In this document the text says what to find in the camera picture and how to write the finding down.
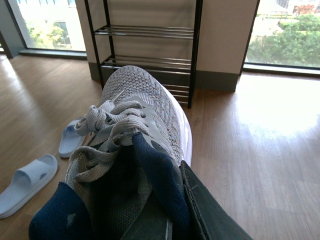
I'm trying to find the light blue slipper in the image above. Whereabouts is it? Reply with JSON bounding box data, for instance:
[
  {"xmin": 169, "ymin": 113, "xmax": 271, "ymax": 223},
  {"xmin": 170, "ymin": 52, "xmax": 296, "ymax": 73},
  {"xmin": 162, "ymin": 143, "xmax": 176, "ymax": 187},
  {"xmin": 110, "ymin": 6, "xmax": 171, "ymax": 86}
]
[
  {"xmin": 58, "ymin": 118, "xmax": 85, "ymax": 158},
  {"xmin": 0, "ymin": 154, "xmax": 58, "ymax": 219}
]

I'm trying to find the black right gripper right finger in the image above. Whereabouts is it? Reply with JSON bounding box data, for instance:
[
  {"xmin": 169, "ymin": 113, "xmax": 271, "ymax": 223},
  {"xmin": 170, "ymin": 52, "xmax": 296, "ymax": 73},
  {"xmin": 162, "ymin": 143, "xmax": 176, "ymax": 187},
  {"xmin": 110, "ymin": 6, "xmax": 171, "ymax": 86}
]
[{"xmin": 180, "ymin": 160, "xmax": 252, "ymax": 240}]

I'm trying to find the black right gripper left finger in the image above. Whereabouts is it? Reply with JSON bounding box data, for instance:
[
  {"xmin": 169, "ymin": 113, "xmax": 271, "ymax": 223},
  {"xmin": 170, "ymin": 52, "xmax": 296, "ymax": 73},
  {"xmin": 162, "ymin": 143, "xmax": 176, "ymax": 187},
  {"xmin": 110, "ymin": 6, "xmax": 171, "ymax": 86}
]
[{"xmin": 121, "ymin": 199, "xmax": 173, "ymax": 240}]

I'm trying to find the grey knit sneaker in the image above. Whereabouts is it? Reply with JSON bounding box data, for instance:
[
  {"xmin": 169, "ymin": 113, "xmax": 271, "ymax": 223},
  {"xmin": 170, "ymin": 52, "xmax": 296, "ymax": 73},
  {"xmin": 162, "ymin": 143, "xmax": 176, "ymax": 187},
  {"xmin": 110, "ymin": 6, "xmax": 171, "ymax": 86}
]
[{"xmin": 28, "ymin": 65, "xmax": 193, "ymax": 240}]

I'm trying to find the black metal shoe rack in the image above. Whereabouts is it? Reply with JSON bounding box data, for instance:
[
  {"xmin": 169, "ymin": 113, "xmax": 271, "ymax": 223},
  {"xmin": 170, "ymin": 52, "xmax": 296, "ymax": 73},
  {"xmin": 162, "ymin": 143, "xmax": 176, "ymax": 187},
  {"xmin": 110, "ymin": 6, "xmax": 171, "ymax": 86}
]
[{"xmin": 84, "ymin": 0, "xmax": 203, "ymax": 106}]

